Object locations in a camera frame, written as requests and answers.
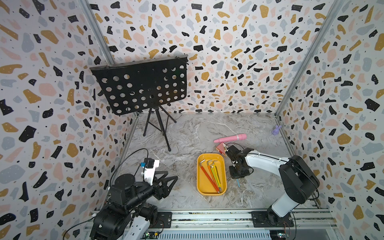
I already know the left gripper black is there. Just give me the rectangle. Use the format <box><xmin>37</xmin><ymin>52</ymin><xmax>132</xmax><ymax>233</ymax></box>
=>
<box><xmin>124</xmin><ymin>169</ymin><xmax>178</xmax><ymax>213</ymax></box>

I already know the yellow hex key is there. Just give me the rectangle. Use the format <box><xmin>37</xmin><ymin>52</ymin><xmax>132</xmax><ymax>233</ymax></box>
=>
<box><xmin>210</xmin><ymin>160</ymin><xmax>222</xmax><ymax>193</ymax></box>

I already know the orange hex key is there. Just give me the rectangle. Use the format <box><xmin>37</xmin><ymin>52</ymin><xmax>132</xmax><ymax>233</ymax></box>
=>
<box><xmin>207</xmin><ymin>160</ymin><xmax>220</xmax><ymax>193</ymax></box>

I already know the red hex key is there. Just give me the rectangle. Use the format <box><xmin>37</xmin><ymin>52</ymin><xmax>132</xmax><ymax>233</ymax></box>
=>
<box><xmin>199</xmin><ymin>159</ymin><xmax>220</xmax><ymax>193</ymax></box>

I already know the yellow plastic storage box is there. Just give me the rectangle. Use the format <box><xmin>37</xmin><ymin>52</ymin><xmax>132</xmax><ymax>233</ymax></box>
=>
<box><xmin>197</xmin><ymin>153</ymin><xmax>227</xmax><ymax>196</ymax></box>

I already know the green hex key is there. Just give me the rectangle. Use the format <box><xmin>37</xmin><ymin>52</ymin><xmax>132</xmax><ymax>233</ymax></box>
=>
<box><xmin>211</xmin><ymin>160</ymin><xmax>223</xmax><ymax>193</ymax></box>

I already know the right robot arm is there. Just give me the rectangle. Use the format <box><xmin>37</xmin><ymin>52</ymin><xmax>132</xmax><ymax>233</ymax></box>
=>
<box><xmin>225</xmin><ymin>146</ymin><xmax>320</xmax><ymax>226</ymax></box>

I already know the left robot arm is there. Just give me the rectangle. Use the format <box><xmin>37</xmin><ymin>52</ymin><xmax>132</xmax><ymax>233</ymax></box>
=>
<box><xmin>90</xmin><ymin>171</ymin><xmax>178</xmax><ymax>240</ymax></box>

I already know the pink cylindrical tube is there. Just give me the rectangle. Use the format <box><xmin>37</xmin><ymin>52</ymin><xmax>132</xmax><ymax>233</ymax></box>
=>
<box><xmin>214</xmin><ymin>134</ymin><xmax>247</xmax><ymax>143</ymax></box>

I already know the small purple toy figure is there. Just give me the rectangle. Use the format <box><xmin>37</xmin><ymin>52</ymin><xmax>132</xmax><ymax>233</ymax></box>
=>
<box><xmin>272</xmin><ymin>125</ymin><xmax>282</xmax><ymax>136</ymax></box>

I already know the black perforated music stand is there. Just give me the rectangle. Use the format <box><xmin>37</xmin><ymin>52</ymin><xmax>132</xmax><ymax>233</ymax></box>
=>
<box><xmin>91</xmin><ymin>55</ymin><xmax>189</xmax><ymax>137</ymax></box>

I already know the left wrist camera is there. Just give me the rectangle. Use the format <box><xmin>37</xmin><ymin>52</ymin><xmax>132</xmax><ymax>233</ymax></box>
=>
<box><xmin>142</xmin><ymin>158</ymin><xmax>160</xmax><ymax>185</ymax></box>

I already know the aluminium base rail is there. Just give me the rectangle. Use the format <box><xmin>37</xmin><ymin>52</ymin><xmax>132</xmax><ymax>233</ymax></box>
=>
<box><xmin>82</xmin><ymin>208</ymin><xmax>338</xmax><ymax>240</ymax></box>

